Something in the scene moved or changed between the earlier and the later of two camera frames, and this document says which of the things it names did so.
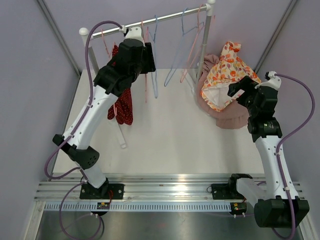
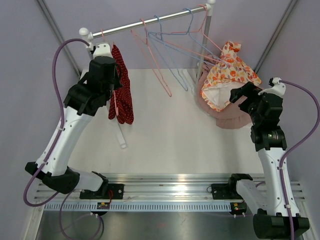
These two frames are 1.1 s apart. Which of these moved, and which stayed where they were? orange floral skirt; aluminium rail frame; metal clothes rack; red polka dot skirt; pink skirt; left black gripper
Moved: left black gripper
Stayed: red polka dot skirt; orange floral skirt; metal clothes rack; aluminium rail frame; pink skirt
